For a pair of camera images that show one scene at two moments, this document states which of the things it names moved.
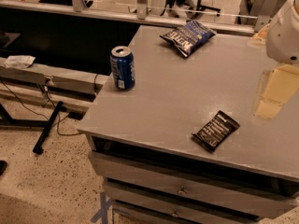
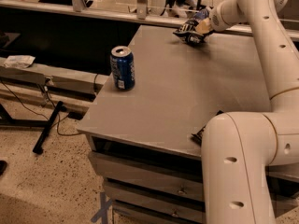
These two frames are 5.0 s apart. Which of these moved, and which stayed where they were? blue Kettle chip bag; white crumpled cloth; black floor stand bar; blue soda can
Moved: blue Kettle chip bag
Stayed: white crumpled cloth; blue soda can; black floor stand bar
